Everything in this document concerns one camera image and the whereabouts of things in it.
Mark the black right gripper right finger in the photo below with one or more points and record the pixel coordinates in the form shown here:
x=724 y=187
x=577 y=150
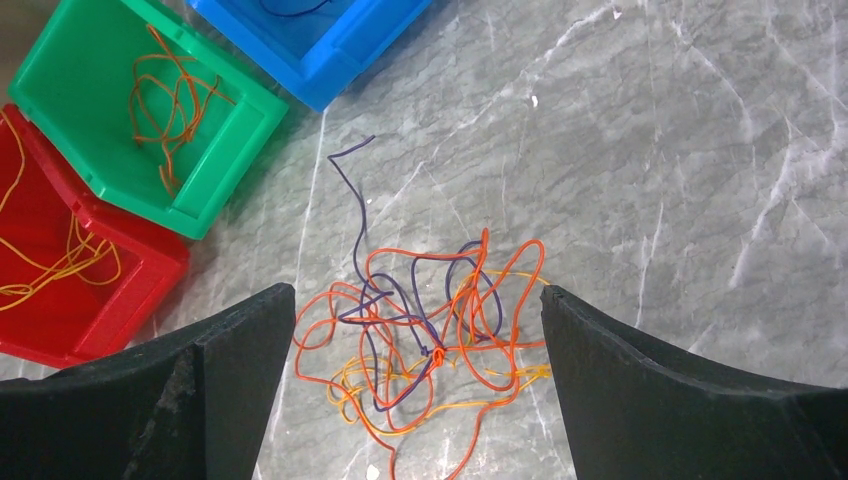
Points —
x=637 y=407

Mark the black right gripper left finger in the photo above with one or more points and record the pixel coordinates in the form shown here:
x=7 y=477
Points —
x=191 y=404

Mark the blue plastic bin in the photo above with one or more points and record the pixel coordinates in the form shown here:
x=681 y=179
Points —
x=313 y=49

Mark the red plastic bin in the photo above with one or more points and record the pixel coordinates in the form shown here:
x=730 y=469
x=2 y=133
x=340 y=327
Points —
x=79 y=277

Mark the green plastic bin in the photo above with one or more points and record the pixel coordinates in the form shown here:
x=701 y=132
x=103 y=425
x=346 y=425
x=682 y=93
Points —
x=153 y=116

